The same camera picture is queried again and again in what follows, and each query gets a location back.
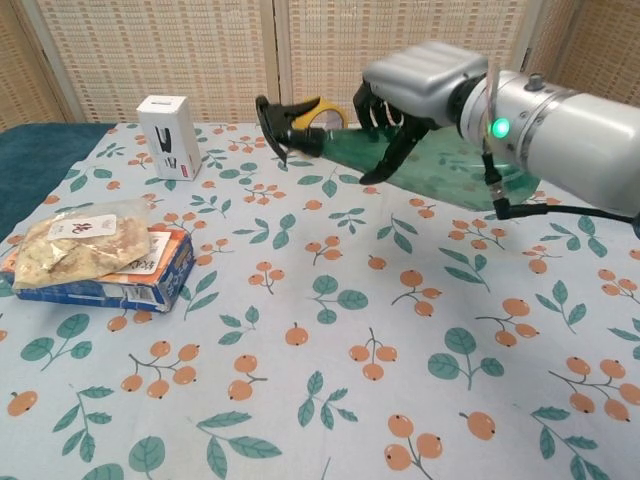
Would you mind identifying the floral fruit print tablecloth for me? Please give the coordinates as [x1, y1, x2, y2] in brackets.
[0, 121, 640, 480]

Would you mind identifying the white stapler box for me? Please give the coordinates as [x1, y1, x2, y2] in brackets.
[137, 94, 203, 182]

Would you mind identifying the blue and orange carton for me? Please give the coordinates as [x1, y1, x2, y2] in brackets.
[0, 225, 196, 314]

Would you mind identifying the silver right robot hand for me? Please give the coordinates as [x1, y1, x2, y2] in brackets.
[351, 42, 489, 185]

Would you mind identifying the yellow packing tape roll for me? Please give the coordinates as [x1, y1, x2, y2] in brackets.
[289, 96, 350, 130]

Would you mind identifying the woven folding screen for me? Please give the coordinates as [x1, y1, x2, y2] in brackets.
[0, 0, 640, 126]

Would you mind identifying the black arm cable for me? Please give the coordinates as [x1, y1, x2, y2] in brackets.
[481, 149, 640, 222]

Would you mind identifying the green plastic spray bottle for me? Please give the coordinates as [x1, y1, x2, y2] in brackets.
[255, 94, 542, 213]

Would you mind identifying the clear bag of snacks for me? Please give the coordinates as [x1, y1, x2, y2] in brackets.
[13, 198, 154, 291]

